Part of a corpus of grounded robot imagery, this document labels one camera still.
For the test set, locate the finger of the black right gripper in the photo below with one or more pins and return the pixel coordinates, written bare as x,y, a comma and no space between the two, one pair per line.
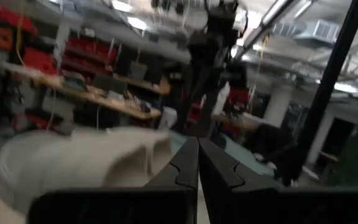
275,205

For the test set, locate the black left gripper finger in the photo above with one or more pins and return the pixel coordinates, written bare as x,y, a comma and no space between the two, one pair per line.
120,205

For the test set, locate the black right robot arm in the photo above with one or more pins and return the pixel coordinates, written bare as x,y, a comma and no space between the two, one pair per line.
210,62

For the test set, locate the wooden background workbench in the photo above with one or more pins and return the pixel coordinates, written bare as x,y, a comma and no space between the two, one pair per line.
104,101

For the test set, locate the red plastic storage bins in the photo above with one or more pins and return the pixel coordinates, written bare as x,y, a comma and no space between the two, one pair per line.
39,59

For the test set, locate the black metal frame post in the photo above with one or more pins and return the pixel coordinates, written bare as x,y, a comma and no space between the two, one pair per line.
328,87

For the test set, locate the grey ceiling air duct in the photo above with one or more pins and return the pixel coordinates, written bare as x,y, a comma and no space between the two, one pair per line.
319,31

